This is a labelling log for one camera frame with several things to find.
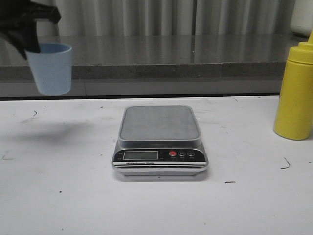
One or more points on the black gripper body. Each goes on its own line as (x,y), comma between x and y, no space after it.
(21,16)

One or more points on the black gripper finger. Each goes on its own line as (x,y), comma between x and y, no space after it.
(26,38)
(14,42)

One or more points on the light blue plastic cup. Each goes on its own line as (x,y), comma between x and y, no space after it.
(52,68)

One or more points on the yellow squeeze bottle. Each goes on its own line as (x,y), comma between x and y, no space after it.
(294,117)

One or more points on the silver digital kitchen scale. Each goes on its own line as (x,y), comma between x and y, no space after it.
(159,140)

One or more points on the white container in background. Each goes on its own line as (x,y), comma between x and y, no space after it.
(302,17)

